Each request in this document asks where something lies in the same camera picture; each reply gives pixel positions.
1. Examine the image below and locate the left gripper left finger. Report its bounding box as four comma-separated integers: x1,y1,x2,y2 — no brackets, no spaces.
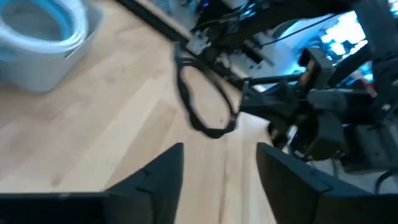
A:
104,142,184,224

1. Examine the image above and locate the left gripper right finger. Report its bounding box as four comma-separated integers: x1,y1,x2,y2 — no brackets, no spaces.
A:
256,142,377,224

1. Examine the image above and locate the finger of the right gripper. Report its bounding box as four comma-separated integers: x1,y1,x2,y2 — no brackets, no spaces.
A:
241,74,304,94
239,91,299,121

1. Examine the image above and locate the black cable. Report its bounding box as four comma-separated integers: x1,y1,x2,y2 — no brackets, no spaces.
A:
173,43,241,139

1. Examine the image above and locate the white cable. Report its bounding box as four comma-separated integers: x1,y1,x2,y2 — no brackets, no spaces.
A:
0,0,90,54

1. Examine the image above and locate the grey plastic bin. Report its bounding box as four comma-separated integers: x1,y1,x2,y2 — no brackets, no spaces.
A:
0,0,104,94

